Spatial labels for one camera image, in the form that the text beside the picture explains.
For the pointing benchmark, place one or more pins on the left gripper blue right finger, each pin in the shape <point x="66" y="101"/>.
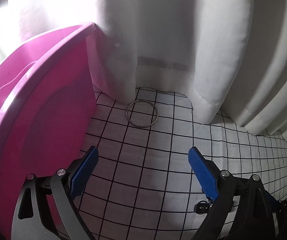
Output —
<point x="203" y="171"/>

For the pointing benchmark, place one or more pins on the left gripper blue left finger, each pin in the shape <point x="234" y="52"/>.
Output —
<point x="80" y="171"/>

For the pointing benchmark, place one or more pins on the black chain strap keychain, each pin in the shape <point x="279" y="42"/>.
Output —
<point x="203" y="207"/>

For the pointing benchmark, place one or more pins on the black-grid white bedsheet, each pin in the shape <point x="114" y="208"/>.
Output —
<point x="143" y="186"/>

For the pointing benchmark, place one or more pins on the pink plastic tub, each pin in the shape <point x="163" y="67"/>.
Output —
<point x="46" y="102"/>

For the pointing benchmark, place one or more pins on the white curtain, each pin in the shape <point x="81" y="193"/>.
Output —
<point x="221" y="54"/>

